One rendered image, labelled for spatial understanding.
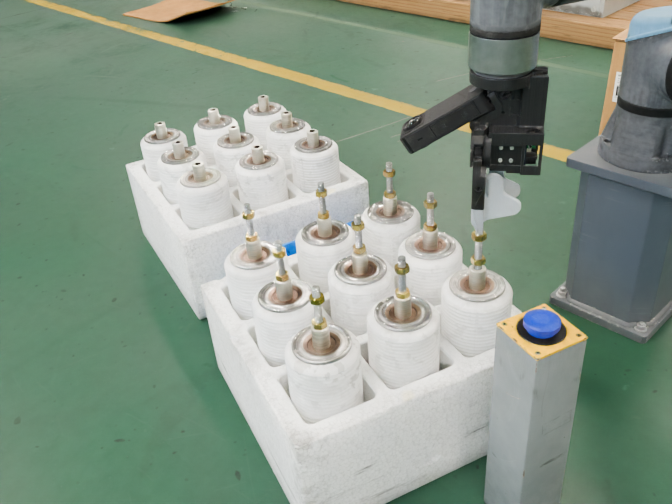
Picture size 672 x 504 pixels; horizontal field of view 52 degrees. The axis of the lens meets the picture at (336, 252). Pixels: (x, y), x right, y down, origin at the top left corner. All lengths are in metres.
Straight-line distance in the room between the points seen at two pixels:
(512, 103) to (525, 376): 0.31
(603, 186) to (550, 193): 0.53
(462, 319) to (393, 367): 0.12
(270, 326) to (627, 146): 0.62
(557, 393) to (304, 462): 0.31
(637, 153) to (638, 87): 0.10
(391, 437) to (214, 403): 0.37
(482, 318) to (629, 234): 0.37
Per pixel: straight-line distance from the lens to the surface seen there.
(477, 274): 0.94
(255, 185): 1.31
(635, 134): 1.17
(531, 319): 0.79
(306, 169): 1.36
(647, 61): 1.14
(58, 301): 1.53
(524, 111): 0.82
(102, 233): 1.73
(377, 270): 0.99
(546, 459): 0.91
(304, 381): 0.86
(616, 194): 1.20
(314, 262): 1.06
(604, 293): 1.30
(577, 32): 2.80
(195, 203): 1.28
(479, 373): 0.94
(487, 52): 0.78
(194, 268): 1.30
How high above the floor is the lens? 0.82
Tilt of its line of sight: 33 degrees down
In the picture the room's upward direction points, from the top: 5 degrees counter-clockwise
